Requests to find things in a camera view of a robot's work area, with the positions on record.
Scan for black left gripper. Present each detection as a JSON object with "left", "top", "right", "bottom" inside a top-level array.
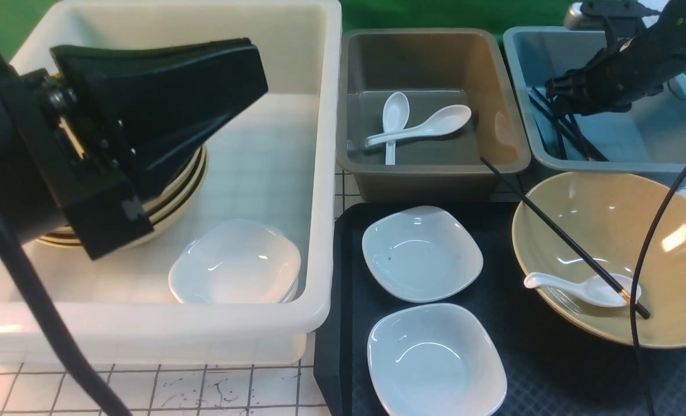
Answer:
[{"left": 17, "top": 39, "right": 269, "bottom": 259}]

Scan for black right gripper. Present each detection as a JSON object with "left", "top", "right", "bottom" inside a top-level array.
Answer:
[{"left": 545, "top": 40, "right": 667, "bottom": 116}]

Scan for black chopstick gold band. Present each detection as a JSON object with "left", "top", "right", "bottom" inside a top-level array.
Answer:
[{"left": 480, "top": 157, "right": 650, "bottom": 320}]

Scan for white ceramic soup spoon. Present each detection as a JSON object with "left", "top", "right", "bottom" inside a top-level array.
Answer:
[{"left": 523, "top": 272, "right": 628, "bottom": 308}]

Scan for white square dish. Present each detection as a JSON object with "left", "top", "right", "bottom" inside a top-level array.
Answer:
[
  {"left": 367, "top": 303, "right": 508, "bottom": 415},
  {"left": 361, "top": 206, "right": 484, "bottom": 303}
]

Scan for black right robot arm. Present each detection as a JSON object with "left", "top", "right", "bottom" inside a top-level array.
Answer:
[{"left": 545, "top": 1, "right": 686, "bottom": 116}]

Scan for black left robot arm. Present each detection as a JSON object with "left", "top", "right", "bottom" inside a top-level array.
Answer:
[{"left": 0, "top": 39, "right": 269, "bottom": 259}]

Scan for black chopsticks in blue bin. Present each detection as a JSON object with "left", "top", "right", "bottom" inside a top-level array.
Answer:
[{"left": 530, "top": 87, "right": 609, "bottom": 162}]

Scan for blue plastic bin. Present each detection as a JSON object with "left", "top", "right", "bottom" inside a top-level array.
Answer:
[{"left": 502, "top": 27, "right": 686, "bottom": 186}]

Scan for stack of yellow bowls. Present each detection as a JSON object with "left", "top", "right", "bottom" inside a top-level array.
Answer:
[{"left": 36, "top": 144, "right": 209, "bottom": 250}]

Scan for green backdrop cloth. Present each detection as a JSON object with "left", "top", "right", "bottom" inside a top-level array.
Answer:
[{"left": 0, "top": 1, "right": 572, "bottom": 47}]

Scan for white spoon lying in bin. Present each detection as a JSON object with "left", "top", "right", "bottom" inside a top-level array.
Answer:
[{"left": 365, "top": 105, "right": 472, "bottom": 148}]

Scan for brown plastic bin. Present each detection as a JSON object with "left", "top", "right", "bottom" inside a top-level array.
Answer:
[{"left": 336, "top": 28, "right": 531, "bottom": 202}]

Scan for large white plastic tub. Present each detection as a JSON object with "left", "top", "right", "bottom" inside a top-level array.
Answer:
[{"left": 11, "top": 1, "right": 341, "bottom": 366}]

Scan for stack of white dishes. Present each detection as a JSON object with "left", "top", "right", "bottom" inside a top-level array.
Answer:
[{"left": 167, "top": 218, "right": 301, "bottom": 304}]

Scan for white spoon upright in bin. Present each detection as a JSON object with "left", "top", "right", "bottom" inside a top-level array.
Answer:
[{"left": 382, "top": 92, "right": 410, "bottom": 165}]

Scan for black plastic serving tray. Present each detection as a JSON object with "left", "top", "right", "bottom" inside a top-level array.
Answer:
[{"left": 314, "top": 201, "right": 686, "bottom": 415}]

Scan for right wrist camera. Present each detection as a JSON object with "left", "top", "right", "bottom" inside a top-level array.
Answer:
[{"left": 563, "top": 1, "right": 661, "bottom": 39}]

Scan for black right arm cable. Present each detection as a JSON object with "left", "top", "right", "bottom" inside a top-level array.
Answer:
[{"left": 629, "top": 136, "right": 686, "bottom": 416}]

